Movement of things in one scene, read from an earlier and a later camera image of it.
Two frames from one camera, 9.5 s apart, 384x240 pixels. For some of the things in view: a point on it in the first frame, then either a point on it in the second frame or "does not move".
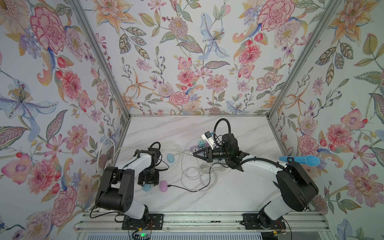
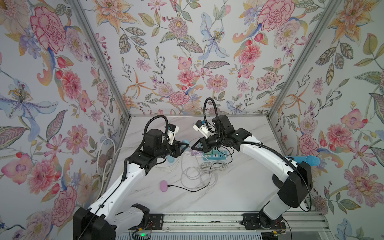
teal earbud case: x=170 y=158 does not move
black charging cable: x=200 y=189 does not move
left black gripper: x=142 y=179 → x=176 y=147
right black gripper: x=209 y=158 → x=205 y=147
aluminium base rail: x=109 y=221 does not move
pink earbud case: x=163 y=186 does not move
